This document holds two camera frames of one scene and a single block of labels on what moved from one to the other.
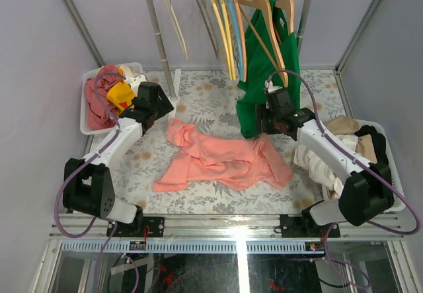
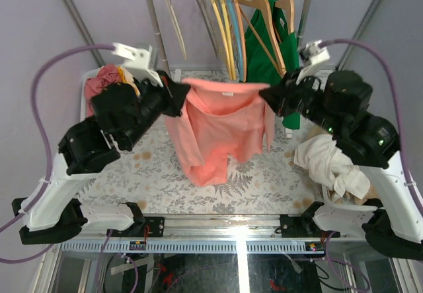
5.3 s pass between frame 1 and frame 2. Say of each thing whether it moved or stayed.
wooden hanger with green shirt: stayed
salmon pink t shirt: moved
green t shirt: stayed
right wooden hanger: stayed
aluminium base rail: stayed
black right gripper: moved
